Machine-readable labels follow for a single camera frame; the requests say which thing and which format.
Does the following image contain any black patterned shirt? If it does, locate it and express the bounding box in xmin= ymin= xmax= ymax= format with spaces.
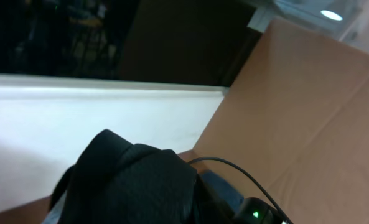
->
xmin=47 ymin=129 xmax=234 ymax=224

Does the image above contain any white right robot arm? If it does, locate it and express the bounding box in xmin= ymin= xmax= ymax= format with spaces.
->
xmin=233 ymin=197 xmax=289 ymax=224

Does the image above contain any navy blue garment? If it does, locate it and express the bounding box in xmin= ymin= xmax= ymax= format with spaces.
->
xmin=200 ymin=170 xmax=244 ymax=212

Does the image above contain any brown cardboard panel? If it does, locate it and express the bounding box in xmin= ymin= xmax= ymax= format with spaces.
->
xmin=194 ymin=19 xmax=369 ymax=223

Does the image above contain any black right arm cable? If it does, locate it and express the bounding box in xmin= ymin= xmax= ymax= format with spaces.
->
xmin=187 ymin=156 xmax=294 ymax=224

